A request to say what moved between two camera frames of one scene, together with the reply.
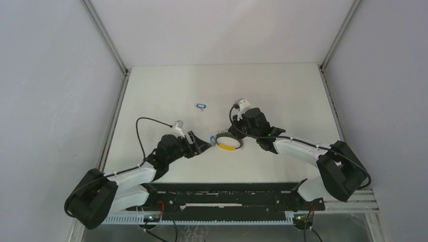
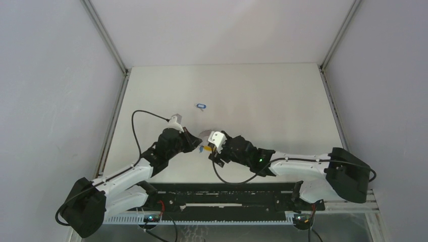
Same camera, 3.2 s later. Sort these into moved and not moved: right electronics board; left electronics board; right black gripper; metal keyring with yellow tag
Moved: right black gripper; metal keyring with yellow tag
Not moved: right electronics board; left electronics board
